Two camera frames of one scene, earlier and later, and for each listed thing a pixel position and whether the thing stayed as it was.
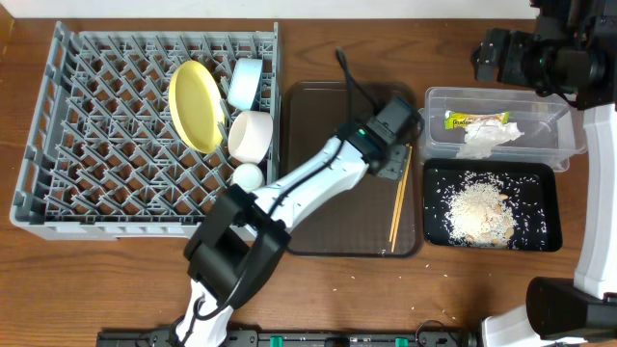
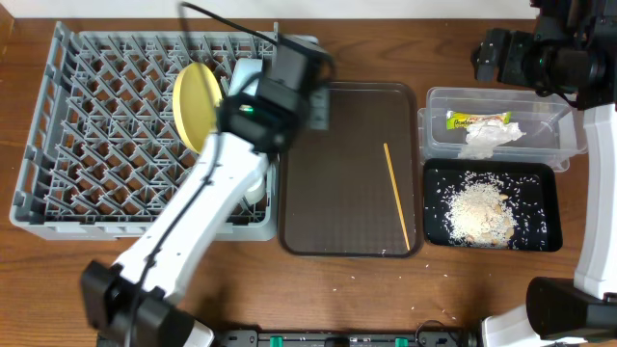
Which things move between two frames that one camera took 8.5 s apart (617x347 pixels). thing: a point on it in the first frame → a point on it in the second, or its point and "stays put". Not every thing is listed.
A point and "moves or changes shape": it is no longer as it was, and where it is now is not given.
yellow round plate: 198,106 stays put
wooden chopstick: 401,198 moves or changes shape
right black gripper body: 524,60 stays put
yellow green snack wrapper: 458,120 stays put
